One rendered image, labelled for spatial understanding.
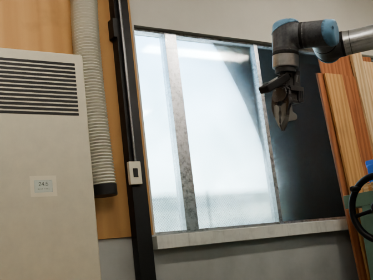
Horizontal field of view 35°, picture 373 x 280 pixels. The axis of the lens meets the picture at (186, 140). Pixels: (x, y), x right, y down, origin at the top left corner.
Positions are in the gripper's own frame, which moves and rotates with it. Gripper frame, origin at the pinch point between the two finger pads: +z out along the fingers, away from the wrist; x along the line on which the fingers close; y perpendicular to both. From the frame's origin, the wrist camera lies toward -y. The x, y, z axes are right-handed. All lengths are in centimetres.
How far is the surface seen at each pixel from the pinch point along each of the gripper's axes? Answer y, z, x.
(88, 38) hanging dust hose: -12, -66, 148
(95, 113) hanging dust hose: -9, -23, 141
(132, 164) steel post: 16, 2, 146
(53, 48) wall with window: -26, -62, 163
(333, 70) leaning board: 191, -79, 164
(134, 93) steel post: 20, -40, 154
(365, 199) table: 76, 22, 33
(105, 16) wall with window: 6, -87, 167
